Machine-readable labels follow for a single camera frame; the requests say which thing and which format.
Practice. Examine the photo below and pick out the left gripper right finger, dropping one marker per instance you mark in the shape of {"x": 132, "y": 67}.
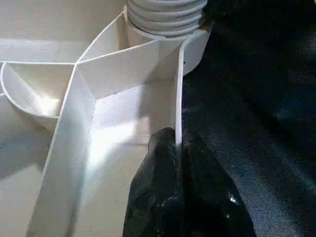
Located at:
{"x": 212, "y": 202}

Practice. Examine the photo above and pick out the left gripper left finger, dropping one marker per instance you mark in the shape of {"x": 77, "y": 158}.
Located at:
{"x": 155, "y": 192}

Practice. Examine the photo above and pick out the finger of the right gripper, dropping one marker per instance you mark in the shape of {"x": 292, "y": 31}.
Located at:
{"x": 222, "y": 11}

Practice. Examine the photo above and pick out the white plastic table leg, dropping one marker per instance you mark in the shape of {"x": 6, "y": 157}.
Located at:
{"x": 165, "y": 17}

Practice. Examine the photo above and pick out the white plastic table top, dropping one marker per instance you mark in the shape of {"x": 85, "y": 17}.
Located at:
{"x": 111, "y": 74}

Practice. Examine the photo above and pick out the black work mat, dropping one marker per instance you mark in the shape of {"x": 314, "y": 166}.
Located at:
{"x": 247, "y": 123}

